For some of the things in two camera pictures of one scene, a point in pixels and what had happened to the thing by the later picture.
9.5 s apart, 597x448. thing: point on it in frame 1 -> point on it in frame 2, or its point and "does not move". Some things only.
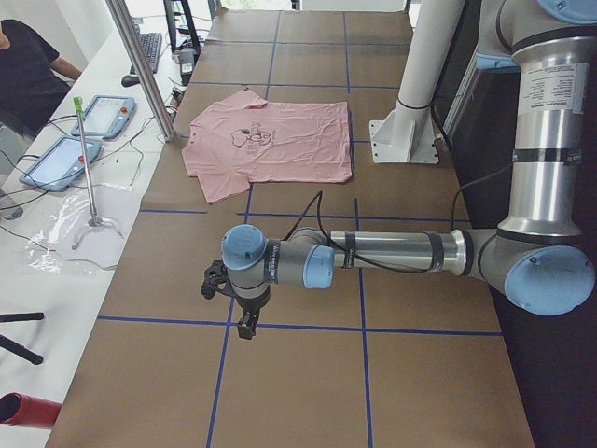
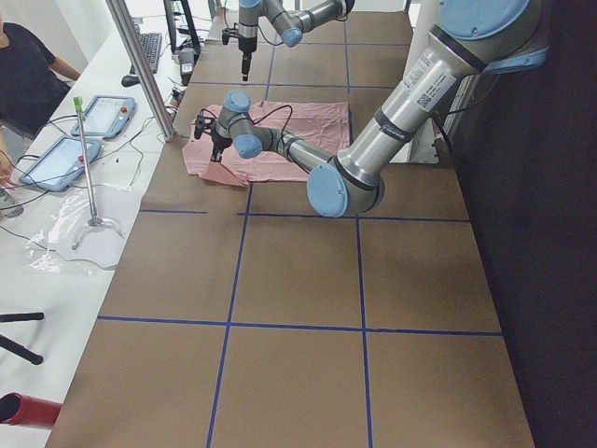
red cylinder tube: (20, 409) does not move
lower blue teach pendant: (62, 163) does not move
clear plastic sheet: (67, 232) does not move
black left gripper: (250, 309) -> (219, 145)
